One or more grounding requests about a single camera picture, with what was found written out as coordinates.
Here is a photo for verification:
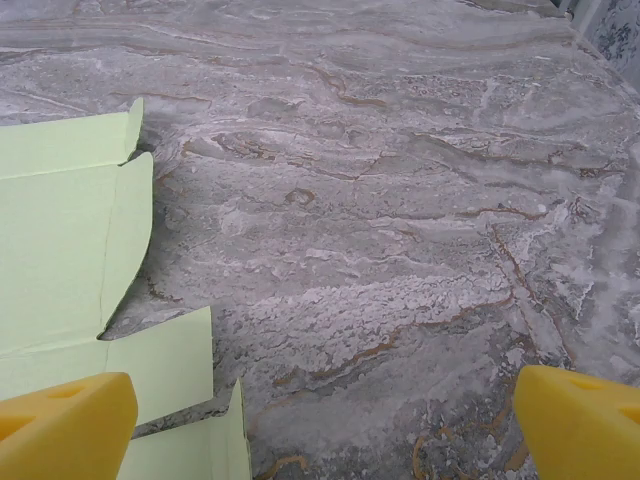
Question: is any light green paper box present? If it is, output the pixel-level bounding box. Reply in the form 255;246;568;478
0;97;252;480

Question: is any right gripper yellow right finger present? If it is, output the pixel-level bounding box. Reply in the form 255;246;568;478
514;364;640;480

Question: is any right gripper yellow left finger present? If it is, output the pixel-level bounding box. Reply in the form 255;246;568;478
0;371;139;480

